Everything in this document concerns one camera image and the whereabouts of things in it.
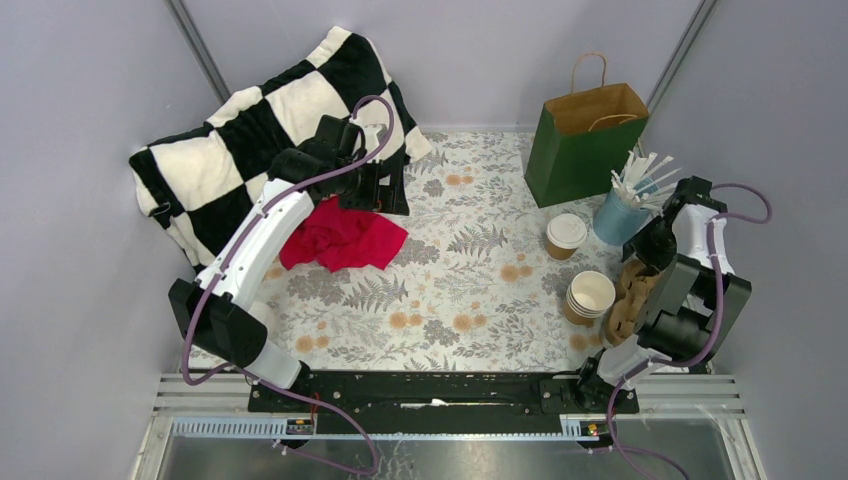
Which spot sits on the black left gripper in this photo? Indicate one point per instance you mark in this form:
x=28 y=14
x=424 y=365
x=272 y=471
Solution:
x=380 y=196

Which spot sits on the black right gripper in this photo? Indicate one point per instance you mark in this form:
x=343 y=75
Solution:
x=638 y=243

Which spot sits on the brown pulp cup carrier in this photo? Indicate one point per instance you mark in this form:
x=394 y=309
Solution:
x=632 y=291

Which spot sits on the brown paper coffee cup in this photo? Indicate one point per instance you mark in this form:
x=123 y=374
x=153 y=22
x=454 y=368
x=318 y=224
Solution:
x=565 y=234

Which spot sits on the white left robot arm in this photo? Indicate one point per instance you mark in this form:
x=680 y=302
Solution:
x=217 y=311

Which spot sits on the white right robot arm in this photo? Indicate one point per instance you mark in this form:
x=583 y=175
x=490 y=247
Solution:
x=697 y=296

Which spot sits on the blue cup of straws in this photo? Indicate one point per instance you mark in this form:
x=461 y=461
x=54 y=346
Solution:
x=636 y=194

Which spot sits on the red cloth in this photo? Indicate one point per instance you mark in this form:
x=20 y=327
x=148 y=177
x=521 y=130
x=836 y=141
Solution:
x=338 y=239

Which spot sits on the stack of brown paper cups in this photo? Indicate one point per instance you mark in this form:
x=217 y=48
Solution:
x=588 y=297

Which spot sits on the green paper bag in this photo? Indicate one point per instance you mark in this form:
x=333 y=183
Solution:
x=582 y=139

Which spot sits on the floral patterned table mat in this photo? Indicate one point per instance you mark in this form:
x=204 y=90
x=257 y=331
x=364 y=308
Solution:
x=473 y=287

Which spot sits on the black white checkered pillow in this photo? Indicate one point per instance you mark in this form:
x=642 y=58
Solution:
x=199 y=186

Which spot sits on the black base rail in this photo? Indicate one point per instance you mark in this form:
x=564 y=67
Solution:
x=453 y=403

